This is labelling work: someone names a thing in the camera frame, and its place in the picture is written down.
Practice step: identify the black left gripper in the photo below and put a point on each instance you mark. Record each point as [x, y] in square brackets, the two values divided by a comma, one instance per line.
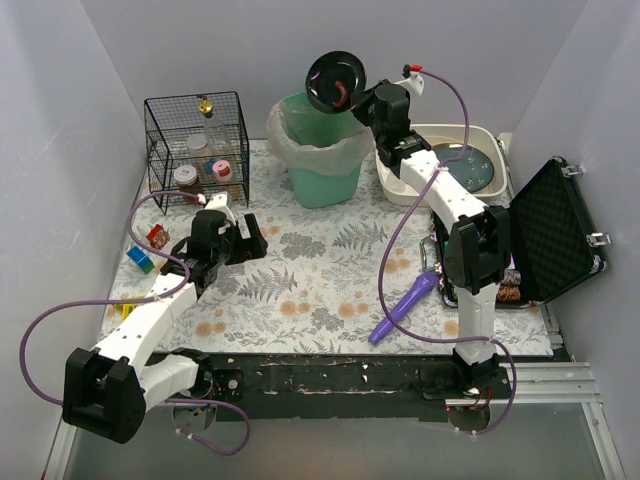
[252, 234]

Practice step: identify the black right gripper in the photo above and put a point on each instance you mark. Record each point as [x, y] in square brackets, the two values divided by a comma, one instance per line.
[364, 105]

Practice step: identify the black small plate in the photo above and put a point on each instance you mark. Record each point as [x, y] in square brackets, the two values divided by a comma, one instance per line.
[332, 66]

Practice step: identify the pink lid spice jar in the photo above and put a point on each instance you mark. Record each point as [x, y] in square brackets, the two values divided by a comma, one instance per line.
[226, 179]

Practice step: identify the brown jar white lid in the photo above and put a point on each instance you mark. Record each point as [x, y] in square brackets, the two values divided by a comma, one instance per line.
[187, 180]

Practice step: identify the clear jar blue label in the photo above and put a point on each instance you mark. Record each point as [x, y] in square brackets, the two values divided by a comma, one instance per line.
[200, 152]

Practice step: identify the blue glazed ceramic plate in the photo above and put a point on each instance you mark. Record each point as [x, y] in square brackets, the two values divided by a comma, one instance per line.
[469, 166]

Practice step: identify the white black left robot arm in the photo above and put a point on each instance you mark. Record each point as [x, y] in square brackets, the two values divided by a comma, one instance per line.
[109, 388]

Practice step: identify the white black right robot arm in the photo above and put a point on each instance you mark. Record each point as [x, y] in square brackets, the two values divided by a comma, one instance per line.
[479, 247]

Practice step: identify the red chili pepper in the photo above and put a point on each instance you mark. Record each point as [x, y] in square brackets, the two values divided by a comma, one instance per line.
[344, 94]

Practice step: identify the green trash bin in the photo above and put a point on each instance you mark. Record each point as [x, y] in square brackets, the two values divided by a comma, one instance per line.
[314, 190]

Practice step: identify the pink bin liner bag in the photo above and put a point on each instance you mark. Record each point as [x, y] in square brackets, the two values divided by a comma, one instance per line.
[305, 138]

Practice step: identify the white rectangular basin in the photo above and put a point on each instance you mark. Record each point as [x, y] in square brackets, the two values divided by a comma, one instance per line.
[496, 193]

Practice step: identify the red owl toy block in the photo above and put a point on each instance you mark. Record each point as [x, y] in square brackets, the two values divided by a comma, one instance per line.
[158, 237]

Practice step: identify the floral table mat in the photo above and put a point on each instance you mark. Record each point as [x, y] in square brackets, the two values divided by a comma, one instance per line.
[326, 279]

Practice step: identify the green toy brick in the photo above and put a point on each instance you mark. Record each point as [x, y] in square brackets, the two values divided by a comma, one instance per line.
[146, 265]

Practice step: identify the glass bottle gold cap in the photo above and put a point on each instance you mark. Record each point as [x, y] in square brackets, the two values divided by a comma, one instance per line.
[214, 128]

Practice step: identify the blue toy brick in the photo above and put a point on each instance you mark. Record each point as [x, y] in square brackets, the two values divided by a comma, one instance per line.
[135, 254]

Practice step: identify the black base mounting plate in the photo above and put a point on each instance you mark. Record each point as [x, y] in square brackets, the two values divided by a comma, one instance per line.
[325, 386]

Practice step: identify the yellow toy brick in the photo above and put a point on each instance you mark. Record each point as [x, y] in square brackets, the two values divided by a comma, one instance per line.
[125, 309]

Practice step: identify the purple toy microphone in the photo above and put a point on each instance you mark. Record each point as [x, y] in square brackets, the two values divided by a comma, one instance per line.
[422, 286]

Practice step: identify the black poker chip case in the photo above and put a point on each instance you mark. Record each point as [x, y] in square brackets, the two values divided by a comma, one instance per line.
[554, 243]

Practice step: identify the black wire cage rack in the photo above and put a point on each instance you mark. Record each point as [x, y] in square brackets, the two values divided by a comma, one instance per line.
[168, 123]

